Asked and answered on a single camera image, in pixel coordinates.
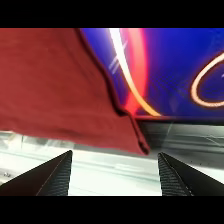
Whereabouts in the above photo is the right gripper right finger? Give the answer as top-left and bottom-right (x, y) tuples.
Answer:
(157, 152), (224, 197)

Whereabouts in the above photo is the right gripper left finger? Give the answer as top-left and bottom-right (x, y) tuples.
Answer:
(0, 149), (74, 197)

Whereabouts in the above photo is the red T-shirt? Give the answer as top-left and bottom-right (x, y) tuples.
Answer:
(0, 27), (151, 156)

